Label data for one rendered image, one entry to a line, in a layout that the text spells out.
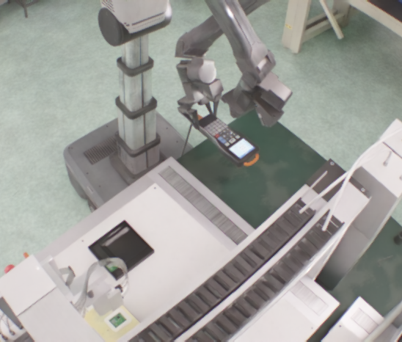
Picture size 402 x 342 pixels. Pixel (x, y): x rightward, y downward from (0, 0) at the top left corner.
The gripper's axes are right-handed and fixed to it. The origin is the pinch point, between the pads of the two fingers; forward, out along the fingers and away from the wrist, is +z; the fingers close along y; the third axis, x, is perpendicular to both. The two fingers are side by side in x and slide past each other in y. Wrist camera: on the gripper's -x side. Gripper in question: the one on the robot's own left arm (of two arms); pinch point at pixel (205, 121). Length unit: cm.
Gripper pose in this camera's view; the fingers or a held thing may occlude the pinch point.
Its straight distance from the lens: 140.0
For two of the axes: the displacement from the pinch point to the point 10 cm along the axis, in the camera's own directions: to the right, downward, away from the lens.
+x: -6.2, -2.3, 7.5
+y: 7.3, -5.3, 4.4
